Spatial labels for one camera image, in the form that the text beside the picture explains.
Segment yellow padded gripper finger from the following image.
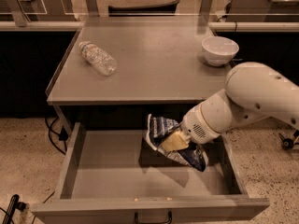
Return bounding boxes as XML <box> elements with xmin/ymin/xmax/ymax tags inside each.
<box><xmin>161</xmin><ymin>130</ymin><xmax>190</xmax><ymax>152</ymax></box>

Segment grey open top drawer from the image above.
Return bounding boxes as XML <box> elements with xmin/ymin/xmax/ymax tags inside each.
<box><xmin>31</xmin><ymin>123</ymin><xmax>269</xmax><ymax>224</ymax></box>

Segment background metal desk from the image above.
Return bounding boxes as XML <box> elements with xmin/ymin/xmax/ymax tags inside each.
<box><xmin>226</xmin><ymin>0</ymin><xmax>299</xmax><ymax>22</ymax></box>

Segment grey middle railing post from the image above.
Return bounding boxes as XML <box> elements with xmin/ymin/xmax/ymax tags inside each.
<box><xmin>80</xmin><ymin>0</ymin><xmax>99</xmax><ymax>18</ymax></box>

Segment grey left railing post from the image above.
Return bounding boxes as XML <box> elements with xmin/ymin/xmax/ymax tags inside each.
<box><xmin>6</xmin><ymin>0</ymin><xmax>28</xmax><ymax>27</ymax></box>

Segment black caster wheel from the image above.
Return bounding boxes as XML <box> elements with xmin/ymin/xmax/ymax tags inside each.
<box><xmin>278</xmin><ymin>130</ymin><xmax>299</xmax><ymax>150</ymax></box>

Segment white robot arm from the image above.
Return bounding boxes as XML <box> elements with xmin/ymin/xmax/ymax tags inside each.
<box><xmin>162</xmin><ymin>62</ymin><xmax>299</xmax><ymax>151</ymax></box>

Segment black plug and cable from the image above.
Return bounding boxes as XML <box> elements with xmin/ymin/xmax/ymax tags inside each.
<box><xmin>0</xmin><ymin>194</ymin><xmax>27</xmax><ymax>224</ymax></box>

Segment blue chip bag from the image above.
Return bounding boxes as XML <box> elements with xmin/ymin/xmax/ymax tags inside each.
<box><xmin>145</xmin><ymin>114</ymin><xmax>208</xmax><ymax>172</ymax></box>

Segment grey cabinet counter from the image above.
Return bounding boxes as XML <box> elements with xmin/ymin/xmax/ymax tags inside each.
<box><xmin>48</xmin><ymin>15</ymin><xmax>231</xmax><ymax>106</ymax></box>

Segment grey right railing post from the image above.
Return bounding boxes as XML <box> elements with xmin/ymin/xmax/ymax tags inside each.
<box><xmin>197</xmin><ymin>0</ymin><xmax>213</xmax><ymax>35</ymax></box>

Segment clear plastic water bottle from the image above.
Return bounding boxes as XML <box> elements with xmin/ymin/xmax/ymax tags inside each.
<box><xmin>78</xmin><ymin>41</ymin><xmax>118</xmax><ymax>77</ymax></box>

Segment black floor cables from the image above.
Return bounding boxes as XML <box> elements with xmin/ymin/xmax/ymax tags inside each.
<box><xmin>43</xmin><ymin>117</ymin><xmax>70</xmax><ymax>157</ymax></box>

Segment black drawer handle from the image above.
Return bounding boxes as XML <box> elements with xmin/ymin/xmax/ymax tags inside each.
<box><xmin>134</xmin><ymin>211</ymin><xmax>173</xmax><ymax>224</ymax></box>

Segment black office chair back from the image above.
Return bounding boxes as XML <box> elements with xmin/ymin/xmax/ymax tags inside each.
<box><xmin>108</xmin><ymin>0</ymin><xmax>180</xmax><ymax>17</ymax></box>

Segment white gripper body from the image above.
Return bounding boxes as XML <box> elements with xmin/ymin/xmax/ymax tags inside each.
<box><xmin>180</xmin><ymin>89</ymin><xmax>266</xmax><ymax>144</ymax></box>

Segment white ceramic bowl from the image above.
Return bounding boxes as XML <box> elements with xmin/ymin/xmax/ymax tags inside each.
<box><xmin>202</xmin><ymin>36</ymin><xmax>239</xmax><ymax>67</ymax></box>

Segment grey railing post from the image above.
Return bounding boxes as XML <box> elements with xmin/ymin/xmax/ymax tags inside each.
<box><xmin>6</xmin><ymin>0</ymin><xmax>28</xmax><ymax>27</ymax></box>
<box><xmin>80</xmin><ymin>0</ymin><xmax>99</xmax><ymax>18</ymax></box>
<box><xmin>197</xmin><ymin>0</ymin><xmax>213</xmax><ymax>35</ymax></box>

